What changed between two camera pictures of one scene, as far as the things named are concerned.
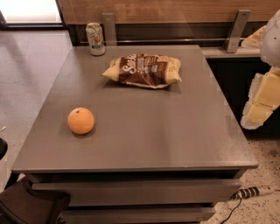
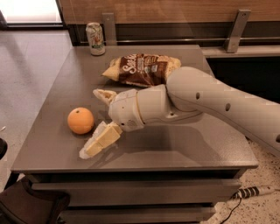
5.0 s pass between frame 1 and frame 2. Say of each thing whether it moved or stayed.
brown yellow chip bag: stayed
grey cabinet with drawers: stayed
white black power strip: stayed
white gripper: moved
